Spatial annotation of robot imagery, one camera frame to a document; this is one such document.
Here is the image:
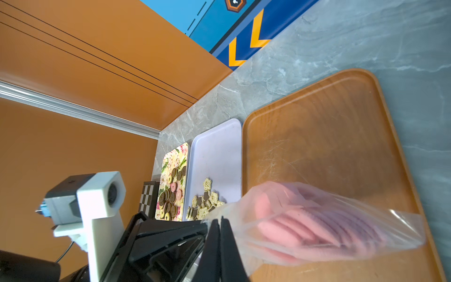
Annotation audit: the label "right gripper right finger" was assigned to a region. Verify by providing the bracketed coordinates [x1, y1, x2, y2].
[220, 217, 250, 282]

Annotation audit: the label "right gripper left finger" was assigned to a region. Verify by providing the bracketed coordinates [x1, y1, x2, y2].
[192, 219, 221, 282]

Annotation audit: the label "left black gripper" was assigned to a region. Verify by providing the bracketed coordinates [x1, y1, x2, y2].
[100, 212, 208, 282]

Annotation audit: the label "ziploc bag pink cookies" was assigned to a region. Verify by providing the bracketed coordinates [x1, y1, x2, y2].
[204, 181, 427, 276]

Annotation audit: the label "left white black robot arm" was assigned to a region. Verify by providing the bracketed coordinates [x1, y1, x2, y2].
[1, 212, 208, 282]

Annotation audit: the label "poured mixed cookies pile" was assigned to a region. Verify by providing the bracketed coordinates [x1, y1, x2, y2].
[186, 178, 225, 221]

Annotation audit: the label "black white checkerboard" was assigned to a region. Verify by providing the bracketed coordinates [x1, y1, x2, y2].
[138, 181, 160, 219]

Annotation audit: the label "floral pattern tray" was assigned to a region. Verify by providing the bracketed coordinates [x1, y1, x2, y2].
[154, 142, 190, 222]

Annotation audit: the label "lavender plastic tray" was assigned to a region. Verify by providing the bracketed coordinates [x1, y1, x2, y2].
[183, 118, 242, 221]

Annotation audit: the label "brown plastic tray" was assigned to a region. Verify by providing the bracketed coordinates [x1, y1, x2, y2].
[243, 69, 446, 282]

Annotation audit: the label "poured ring cookies pile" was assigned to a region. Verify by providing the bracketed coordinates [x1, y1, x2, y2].
[155, 165, 187, 222]

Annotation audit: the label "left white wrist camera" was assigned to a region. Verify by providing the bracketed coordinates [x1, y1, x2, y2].
[37, 172, 126, 282]

